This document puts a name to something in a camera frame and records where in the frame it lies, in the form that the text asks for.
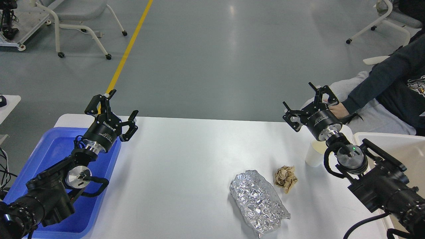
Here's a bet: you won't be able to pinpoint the blue plastic bin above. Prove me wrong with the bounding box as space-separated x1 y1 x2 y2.
1 125 122 239

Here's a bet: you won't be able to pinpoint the white side table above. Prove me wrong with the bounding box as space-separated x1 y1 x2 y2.
0 94 21 124

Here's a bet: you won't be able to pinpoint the crumpled aluminium foil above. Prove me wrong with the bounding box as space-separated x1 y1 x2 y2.
229 170 291 239

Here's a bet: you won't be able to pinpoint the white wheeled chair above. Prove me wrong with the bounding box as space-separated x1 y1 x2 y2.
345 0 423 47
30 0 128 60

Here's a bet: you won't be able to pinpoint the white paper cup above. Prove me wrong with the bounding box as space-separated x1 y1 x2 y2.
305 124 353 167

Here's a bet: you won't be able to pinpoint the white wheeled chair left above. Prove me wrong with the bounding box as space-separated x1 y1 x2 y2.
30 0 128 60

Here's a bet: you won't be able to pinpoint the beige plastic bin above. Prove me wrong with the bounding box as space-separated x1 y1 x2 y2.
344 132 424 239

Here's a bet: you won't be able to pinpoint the crumpled brown paper ball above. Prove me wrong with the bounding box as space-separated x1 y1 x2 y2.
274 165 298 194

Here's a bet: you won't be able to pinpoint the seated person in dark sweater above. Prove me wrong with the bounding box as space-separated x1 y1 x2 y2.
330 35 425 136

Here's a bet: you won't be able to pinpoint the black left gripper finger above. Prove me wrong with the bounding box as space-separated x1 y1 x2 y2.
119 110 139 142
84 89 117 120

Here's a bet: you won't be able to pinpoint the white wheeled chair right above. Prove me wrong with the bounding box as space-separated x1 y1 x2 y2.
345 0 423 47

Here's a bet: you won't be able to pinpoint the black cables at left edge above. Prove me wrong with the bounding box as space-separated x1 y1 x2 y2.
0 147 19 199

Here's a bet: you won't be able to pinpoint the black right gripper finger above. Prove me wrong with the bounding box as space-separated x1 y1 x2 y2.
308 82 340 112
282 101 312 132

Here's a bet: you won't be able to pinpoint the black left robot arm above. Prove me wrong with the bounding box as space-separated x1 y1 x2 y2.
1 89 138 239

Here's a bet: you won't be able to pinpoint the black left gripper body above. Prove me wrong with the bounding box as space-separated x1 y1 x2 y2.
82 114 122 153

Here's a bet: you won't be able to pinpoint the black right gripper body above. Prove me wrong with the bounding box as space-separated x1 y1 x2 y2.
304 106 342 141

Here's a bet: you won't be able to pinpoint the person's right hand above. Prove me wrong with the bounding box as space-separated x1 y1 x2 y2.
328 103 350 119

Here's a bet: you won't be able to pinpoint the white equipment cart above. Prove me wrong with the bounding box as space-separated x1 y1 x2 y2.
0 0 51 51

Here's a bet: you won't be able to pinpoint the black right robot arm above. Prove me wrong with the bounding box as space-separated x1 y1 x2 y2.
283 83 425 239

